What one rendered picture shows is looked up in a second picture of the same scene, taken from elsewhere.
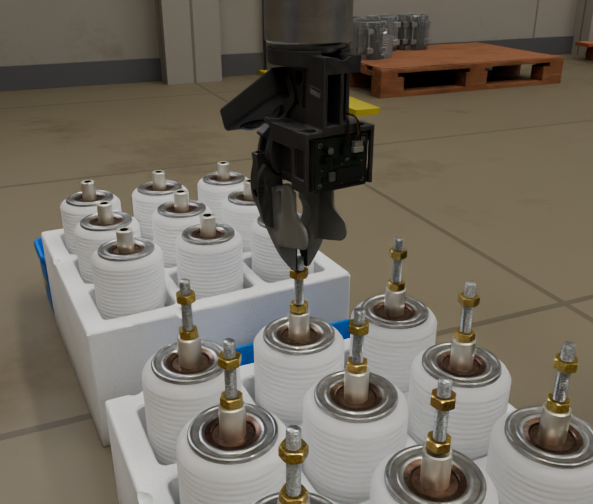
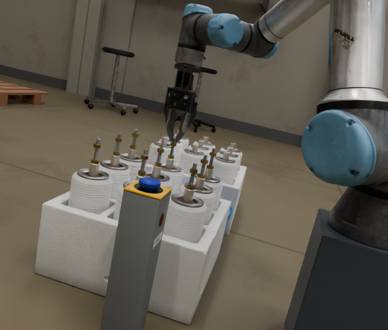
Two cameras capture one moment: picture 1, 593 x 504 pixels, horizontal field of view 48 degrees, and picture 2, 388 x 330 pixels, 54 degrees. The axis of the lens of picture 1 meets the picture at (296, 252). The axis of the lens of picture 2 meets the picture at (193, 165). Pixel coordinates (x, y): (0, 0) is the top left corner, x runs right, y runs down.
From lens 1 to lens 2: 0.74 m
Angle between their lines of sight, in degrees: 36
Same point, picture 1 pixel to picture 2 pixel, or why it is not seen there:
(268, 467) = (111, 172)
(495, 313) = not seen: hidden behind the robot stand
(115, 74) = (288, 139)
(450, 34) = not seen: outside the picture
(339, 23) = (189, 57)
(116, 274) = (153, 148)
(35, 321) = not seen: hidden behind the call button
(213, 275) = (186, 165)
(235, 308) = (186, 179)
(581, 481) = (176, 207)
